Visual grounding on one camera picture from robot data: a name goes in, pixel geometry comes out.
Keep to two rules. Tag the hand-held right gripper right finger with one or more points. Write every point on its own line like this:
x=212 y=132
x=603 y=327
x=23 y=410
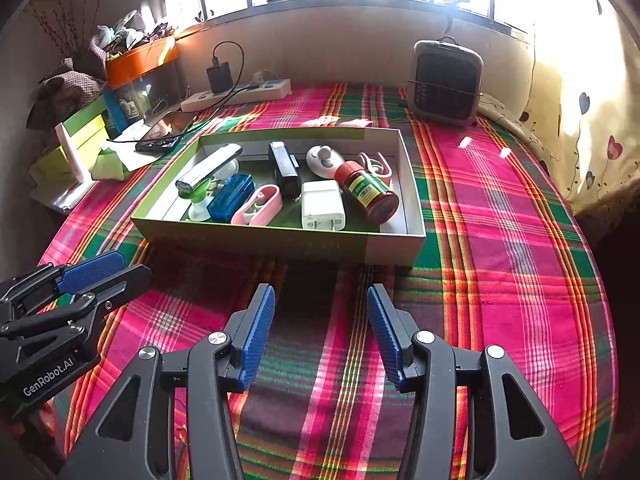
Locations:
x=385 y=340

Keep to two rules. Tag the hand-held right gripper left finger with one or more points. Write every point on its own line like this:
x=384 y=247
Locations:
x=257 y=340

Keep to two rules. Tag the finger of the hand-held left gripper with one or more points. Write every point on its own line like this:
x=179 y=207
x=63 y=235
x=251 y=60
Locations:
x=122 y=285
x=92 y=271

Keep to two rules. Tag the green cardboard box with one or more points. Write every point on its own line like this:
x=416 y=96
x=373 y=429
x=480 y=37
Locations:
x=275 y=246

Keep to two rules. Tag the green capped white holder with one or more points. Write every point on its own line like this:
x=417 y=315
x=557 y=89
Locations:
x=198 y=197

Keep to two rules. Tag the pink earpiece case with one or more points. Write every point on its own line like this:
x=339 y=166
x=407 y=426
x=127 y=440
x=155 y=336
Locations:
x=271 y=204

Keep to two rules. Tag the blue translucent usb device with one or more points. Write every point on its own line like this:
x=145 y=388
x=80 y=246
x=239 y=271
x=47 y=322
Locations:
x=230 y=197

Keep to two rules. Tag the silver bar device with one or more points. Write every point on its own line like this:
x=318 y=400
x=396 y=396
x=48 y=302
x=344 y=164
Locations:
x=210 y=170

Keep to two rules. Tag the red pill bottle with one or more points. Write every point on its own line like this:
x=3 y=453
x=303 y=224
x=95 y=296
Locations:
x=370 y=195

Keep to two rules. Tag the white charger adapter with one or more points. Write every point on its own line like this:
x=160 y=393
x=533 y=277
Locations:
x=322 y=205

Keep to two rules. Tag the pink ear hook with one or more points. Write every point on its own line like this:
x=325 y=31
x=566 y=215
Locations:
x=385 y=172

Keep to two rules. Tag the black power bank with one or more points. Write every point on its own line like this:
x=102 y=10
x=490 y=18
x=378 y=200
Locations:
x=286 y=172

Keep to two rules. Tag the white egg-shaped device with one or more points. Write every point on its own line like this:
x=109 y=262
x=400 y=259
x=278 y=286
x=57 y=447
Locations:
x=320 y=165

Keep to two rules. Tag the white flat board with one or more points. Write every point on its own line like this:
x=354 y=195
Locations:
x=65 y=195

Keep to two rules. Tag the green tissue pack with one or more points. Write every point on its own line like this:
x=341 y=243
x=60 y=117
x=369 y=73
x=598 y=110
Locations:
x=107 y=165

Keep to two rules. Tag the yellow green cardboard carton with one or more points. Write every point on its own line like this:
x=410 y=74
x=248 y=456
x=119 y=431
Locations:
x=50 y=162

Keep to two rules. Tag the white tube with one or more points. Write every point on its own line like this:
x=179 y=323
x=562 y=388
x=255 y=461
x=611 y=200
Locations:
x=67 y=152

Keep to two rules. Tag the white paper sheet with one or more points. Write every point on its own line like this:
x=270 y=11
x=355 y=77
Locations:
x=136 y=155

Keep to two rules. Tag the black smartphone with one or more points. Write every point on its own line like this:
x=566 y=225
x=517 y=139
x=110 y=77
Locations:
x=160 y=142

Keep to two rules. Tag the blue carton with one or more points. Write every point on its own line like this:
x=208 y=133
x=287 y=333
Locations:
x=114 y=110

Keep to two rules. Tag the pink green plaid blanket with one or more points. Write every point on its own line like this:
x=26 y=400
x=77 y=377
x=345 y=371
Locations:
x=500 y=210

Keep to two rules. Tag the brown checkered cloth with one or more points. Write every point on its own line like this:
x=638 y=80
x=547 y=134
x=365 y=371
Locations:
x=70 y=85

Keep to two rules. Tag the white power strip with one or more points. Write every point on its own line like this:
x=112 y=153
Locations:
x=200 y=101

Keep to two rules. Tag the orange lidded clear container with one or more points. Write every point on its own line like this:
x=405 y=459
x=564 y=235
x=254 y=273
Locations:
x=137 y=60

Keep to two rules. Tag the black charger block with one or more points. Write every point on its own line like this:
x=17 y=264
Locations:
x=220 y=77

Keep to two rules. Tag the orange plastic bin with clutter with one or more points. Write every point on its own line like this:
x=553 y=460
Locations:
x=120 y=35

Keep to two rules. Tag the white plug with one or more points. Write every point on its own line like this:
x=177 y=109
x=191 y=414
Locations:
x=257 y=80

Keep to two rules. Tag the dried branches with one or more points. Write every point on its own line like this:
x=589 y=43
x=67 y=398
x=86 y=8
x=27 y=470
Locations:
x=65 y=25

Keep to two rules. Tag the grey desktop fan heater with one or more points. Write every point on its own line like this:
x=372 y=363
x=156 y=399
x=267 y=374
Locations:
x=445 y=80

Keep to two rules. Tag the cream heart print curtain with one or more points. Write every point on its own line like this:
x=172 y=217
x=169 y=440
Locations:
x=575 y=110

